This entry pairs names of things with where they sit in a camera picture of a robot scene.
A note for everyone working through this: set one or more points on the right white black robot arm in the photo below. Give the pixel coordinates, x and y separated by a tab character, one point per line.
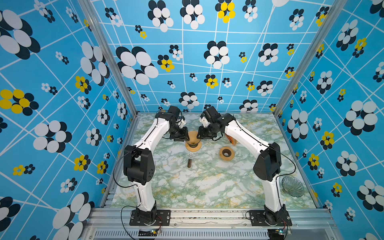
268	159

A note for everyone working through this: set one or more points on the right aluminium corner post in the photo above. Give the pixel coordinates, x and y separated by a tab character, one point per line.
334	12

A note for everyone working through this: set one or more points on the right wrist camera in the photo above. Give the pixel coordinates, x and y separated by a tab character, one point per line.
205	123

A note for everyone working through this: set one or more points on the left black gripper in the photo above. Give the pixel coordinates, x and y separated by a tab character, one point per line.
183	136

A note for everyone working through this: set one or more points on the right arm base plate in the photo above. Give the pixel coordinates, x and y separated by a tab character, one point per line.
261	218

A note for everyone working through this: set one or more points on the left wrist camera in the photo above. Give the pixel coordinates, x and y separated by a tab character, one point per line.
181	122

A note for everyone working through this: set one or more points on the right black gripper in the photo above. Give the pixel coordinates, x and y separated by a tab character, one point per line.
202	135

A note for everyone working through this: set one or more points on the clear glass dripper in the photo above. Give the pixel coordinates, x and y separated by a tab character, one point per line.
292	186

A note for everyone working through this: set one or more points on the left aluminium corner post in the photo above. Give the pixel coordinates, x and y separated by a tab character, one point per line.
90	14

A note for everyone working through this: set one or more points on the green circuit board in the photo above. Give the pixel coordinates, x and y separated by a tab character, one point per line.
149	233
276	234

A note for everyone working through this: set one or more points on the right green circuit board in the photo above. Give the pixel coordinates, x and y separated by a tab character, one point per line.
276	234

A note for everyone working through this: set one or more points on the left green circuit board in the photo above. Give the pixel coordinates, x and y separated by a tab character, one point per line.
149	233

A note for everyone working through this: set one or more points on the orange coffee filter pack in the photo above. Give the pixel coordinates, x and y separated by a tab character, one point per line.
232	140

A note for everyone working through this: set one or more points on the wooden ring dripper holder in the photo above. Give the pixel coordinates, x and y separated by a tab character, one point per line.
193	147

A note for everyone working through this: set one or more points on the aluminium corner post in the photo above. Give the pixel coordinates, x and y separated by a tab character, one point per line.
334	12
90	14

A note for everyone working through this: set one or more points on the aluminium front rail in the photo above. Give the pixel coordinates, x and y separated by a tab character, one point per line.
210	224

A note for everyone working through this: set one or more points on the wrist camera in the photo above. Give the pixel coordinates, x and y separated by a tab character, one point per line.
181	122
205	123

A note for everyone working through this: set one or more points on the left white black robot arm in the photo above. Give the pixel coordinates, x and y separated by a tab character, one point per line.
139	165

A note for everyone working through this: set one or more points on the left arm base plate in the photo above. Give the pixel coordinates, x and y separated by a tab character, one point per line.
153	218

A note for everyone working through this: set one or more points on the glass server with wooden handle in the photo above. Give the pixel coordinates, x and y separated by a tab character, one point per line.
190	160

